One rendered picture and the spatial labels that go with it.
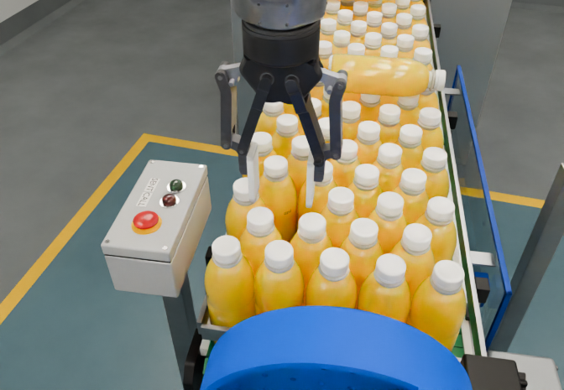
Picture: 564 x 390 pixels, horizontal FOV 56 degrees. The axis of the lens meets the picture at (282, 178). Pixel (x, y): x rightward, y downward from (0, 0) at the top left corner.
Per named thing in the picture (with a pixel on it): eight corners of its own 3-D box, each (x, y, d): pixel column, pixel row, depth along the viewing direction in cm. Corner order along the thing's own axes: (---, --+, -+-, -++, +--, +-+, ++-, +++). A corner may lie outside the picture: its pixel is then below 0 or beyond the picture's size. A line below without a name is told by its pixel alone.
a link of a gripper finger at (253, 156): (253, 157, 59) (246, 156, 60) (254, 202, 64) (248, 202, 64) (258, 142, 62) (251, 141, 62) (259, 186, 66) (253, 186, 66)
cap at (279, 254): (274, 276, 70) (274, 267, 69) (259, 257, 73) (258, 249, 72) (299, 264, 72) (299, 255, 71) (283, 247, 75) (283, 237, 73)
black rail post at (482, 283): (465, 320, 87) (476, 289, 82) (462, 305, 90) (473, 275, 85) (478, 322, 87) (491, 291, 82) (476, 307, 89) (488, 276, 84)
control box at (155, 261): (114, 290, 80) (99, 243, 73) (158, 202, 95) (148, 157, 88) (178, 299, 78) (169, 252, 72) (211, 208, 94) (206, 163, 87)
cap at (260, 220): (276, 219, 79) (276, 210, 78) (270, 237, 76) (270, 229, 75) (251, 215, 79) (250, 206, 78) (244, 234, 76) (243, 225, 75)
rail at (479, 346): (477, 371, 75) (482, 360, 73) (421, -18, 197) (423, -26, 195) (483, 372, 75) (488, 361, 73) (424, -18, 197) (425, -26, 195)
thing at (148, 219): (130, 231, 75) (128, 225, 75) (138, 214, 78) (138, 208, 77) (154, 233, 75) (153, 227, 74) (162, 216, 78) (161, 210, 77)
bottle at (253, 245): (287, 290, 91) (288, 212, 80) (279, 325, 86) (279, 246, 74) (248, 284, 93) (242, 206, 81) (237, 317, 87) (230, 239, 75)
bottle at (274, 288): (272, 366, 80) (271, 288, 69) (248, 332, 85) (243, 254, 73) (310, 344, 83) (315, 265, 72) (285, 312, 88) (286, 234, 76)
